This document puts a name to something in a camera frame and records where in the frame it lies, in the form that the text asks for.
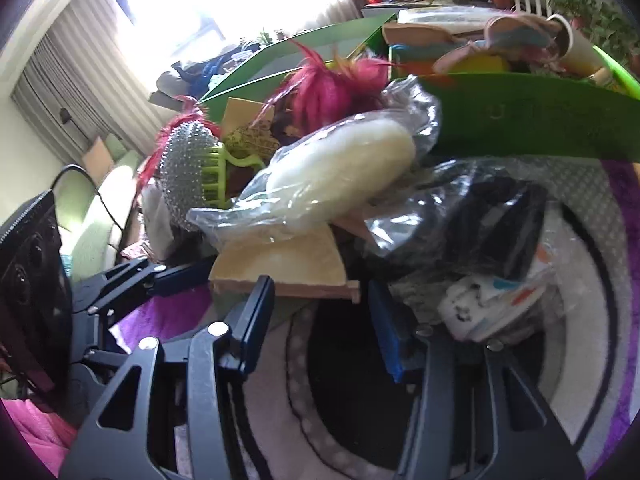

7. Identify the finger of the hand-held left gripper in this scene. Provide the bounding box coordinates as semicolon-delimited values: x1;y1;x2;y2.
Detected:
75;342;151;368
74;256;216;314

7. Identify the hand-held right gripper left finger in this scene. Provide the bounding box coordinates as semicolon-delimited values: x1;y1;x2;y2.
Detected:
59;275;277;480

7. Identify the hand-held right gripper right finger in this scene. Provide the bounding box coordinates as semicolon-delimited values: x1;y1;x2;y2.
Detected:
367;280;587;480

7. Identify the beige board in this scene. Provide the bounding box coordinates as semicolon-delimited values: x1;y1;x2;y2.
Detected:
208;224;362;304

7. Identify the silver spiked brush green handle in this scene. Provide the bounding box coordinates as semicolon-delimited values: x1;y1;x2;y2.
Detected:
156;119;267;232

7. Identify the bagged white fluffy item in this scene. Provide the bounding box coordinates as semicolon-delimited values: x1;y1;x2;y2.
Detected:
186;76;444;249

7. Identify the large green cardboard box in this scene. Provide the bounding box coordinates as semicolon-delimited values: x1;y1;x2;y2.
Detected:
199;11;397;107

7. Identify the green sofa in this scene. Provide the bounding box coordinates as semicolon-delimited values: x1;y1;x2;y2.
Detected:
59;149;147;282

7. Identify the white printed packet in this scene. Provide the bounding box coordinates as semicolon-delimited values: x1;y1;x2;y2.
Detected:
439;254;552;342

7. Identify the pink fluffy garment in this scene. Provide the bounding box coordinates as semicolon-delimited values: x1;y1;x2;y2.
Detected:
0;396;77;480

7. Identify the beige cushion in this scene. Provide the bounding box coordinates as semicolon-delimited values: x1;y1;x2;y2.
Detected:
81;136;117;177

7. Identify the pink feather toy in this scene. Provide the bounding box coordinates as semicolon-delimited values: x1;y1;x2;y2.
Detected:
251;41;402;134
134;96;222;197

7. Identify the black item in clear bag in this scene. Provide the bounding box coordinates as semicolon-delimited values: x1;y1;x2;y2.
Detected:
364;159;552;282

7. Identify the yellow patterned box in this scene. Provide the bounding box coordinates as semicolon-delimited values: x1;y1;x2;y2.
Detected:
221;96;282;162

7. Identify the purple white printed blanket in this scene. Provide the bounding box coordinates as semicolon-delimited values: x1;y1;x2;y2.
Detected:
107;155;640;480

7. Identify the grey sofa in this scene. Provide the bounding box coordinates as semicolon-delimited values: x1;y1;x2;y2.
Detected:
149;41;267;109

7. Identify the blue cloth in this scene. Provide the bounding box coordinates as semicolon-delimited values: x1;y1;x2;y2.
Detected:
196;51;237;87

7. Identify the green box with items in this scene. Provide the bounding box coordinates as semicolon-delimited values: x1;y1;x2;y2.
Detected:
381;4;640;162

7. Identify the pink ribbon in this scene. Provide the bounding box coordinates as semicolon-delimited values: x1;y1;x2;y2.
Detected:
431;14;567;74

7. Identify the white paper cup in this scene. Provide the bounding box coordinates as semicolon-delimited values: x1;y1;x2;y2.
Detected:
546;13;607;79

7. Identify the white router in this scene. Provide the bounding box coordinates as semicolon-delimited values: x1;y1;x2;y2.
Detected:
511;0;552;17

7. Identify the black cable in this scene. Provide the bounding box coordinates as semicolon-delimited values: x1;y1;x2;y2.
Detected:
49;163;127;252

